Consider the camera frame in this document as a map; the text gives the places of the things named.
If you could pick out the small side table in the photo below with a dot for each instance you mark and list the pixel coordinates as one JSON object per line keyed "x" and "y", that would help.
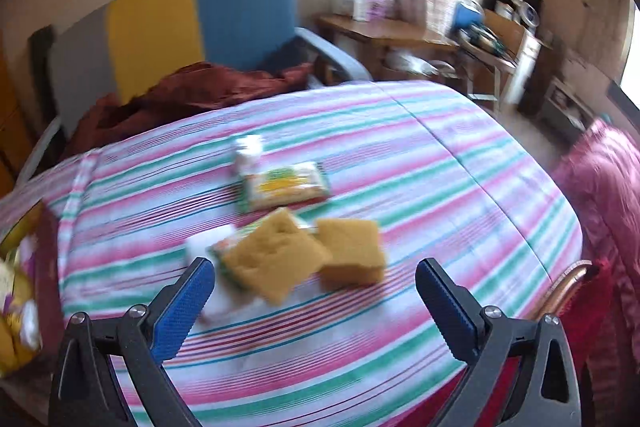
{"x": 492, "y": 57}

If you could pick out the bamboo chair back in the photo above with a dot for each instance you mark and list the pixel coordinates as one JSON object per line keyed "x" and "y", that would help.
{"x": 565, "y": 282}

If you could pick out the dark storage shelf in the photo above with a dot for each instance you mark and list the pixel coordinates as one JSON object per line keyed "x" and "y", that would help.
{"x": 537, "y": 72}

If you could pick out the pink blanket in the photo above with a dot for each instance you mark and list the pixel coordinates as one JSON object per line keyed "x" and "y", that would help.
{"x": 605, "y": 187}

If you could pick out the small white bottle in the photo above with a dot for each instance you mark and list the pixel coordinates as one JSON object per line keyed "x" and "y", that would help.
{"x": 248, "y": 154}

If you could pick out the white sponge block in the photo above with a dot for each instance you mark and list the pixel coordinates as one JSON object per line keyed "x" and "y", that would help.
{"x": 210, "y": 239}

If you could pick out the wooden desk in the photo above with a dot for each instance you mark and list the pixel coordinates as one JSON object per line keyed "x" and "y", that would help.
{"x": 395, "y": 29}

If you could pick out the grey yellow blue chair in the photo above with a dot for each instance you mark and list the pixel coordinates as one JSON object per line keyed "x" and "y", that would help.
{"x": 150, "y": 22}

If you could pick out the wooden wardrobe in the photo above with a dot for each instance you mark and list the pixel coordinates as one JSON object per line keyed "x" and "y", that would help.
{"x": 10, "y": 132}

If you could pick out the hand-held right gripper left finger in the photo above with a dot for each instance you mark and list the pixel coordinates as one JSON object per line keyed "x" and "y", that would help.
{"x": 185, "y": 302}

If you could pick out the dark red cloth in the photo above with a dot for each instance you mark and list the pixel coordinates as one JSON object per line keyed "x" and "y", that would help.
{"x": 200, "y": 92}

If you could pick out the blue container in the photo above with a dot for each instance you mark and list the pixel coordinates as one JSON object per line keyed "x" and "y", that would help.
{"x": 467, "y": 14}

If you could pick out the pink box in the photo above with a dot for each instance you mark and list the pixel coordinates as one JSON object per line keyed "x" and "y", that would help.
{"x": 381, "y": 7}

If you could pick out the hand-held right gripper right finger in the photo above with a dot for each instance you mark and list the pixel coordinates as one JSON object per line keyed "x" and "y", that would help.
{"x": 445, "y": 307}

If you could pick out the pink green striped tablecloth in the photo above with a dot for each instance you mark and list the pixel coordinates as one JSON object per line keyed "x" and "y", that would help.
{"x": 400, "y": 167}

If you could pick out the yellow sponge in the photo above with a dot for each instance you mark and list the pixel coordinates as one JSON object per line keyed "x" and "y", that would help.
{"x": 352, "y": 252}
{"x": 272, "y": 257}

